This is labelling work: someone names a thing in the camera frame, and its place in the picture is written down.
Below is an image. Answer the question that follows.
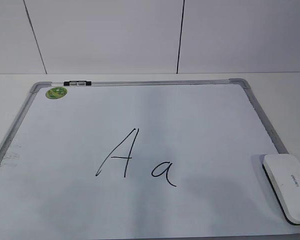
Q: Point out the white board with grey frame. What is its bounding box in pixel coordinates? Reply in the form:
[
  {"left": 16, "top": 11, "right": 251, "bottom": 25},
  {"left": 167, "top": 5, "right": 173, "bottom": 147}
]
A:
[{"left": 0, "top": 78, "right": 300, "bottom": 240}]

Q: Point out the white board eraser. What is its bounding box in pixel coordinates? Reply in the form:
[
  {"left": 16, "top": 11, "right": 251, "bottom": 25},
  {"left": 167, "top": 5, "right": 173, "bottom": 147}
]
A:
[{"left": 262, "top": 154, "right": 300, "bottom": 225}]

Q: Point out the round green magnet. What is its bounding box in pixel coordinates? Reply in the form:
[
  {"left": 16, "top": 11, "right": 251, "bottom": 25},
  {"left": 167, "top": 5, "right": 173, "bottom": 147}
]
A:
[{"left": 45, "top": 86, "right": 68, "bottom": 100}]

